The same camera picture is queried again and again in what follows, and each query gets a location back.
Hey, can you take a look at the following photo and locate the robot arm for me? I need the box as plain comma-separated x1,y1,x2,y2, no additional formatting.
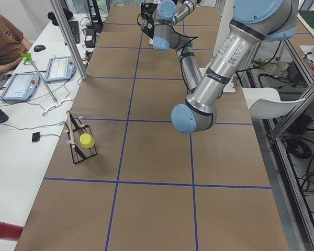
138,1,202,94
171,0,299,134

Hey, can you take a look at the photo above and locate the yellow plastic cup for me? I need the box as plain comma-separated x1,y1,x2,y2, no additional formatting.
80,133,95,149

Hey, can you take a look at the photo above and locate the white plastic chair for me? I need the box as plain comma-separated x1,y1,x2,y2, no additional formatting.
242,87,306,119

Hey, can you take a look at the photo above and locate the far teach pendant tablet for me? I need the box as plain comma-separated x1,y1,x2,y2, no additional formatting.
45,56,76,83

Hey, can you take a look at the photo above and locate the teach pendant tablet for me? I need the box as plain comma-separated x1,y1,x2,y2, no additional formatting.
45,56,76,83
0,72,40,102

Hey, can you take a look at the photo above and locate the small black device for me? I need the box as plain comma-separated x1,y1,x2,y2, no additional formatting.
31,132,40,143

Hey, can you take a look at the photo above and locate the black keyboard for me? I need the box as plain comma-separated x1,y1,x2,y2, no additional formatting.
68,20,81,44

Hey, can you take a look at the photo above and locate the near teach pendant tablet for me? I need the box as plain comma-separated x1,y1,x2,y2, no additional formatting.
0,72,40,102

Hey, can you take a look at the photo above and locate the black computer mouse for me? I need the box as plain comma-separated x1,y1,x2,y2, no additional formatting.
33,44,46,52

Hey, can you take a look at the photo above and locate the green tipped metal rod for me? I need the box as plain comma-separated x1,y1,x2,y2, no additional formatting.
20,53,58,104

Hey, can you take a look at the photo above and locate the person in brown shirt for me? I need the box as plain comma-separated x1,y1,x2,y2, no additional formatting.
0,14,31,75

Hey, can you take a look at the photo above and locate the red cylinder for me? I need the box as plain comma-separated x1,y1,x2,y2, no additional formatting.
0,221,24,241

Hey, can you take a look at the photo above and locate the black wire cup rack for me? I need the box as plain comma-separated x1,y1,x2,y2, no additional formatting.
64,111,97,165

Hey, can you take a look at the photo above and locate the aluminium profile post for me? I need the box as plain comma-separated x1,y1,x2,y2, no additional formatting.
50,0,87,79

